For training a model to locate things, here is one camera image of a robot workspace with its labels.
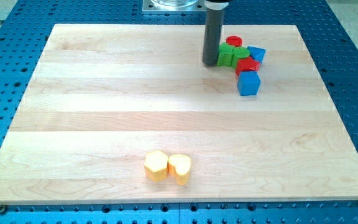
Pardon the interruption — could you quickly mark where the red angular block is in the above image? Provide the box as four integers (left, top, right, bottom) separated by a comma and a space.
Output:
236, 57, 260, 76

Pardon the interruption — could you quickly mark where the yellow heart block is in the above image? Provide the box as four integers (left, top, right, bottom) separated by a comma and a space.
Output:
168, 154, 191, 185

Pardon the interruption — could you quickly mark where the blue triangular block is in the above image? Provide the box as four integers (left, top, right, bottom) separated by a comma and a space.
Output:
247, 46, 266, 63

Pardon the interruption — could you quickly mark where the yellow hexagon block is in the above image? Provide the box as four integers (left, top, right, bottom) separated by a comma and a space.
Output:
144, 150, 168, 182

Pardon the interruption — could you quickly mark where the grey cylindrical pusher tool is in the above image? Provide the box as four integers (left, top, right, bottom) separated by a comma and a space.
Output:
202, 0, 230, 67

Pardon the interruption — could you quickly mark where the blue cube block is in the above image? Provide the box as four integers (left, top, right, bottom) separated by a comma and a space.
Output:
237, 71, 260, 96

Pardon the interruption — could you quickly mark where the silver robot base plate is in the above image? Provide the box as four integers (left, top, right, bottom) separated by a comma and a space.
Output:
142, 0, 205, 12

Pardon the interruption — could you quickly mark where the red round block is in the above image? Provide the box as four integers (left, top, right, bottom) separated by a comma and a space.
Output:
226, 35, 243, 47

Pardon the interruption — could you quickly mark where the green round block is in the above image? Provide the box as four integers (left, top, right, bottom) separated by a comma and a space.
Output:
231, 47, 250, 69

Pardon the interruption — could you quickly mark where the light wooden board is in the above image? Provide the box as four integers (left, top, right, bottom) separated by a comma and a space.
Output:
0, 24, 358, 205

